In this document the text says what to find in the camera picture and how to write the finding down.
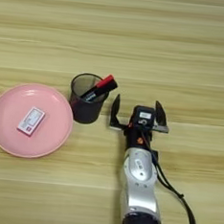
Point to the pink round plate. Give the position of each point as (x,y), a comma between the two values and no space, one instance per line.
(50,137)

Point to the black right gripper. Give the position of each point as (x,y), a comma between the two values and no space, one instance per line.
(137,140)

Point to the small pink white box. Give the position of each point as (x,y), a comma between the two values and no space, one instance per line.
(31,120)

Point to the black mesh pen holder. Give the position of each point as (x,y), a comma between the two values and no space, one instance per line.
(86,113)

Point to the fat black marker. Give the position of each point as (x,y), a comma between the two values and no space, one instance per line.
(101,91)

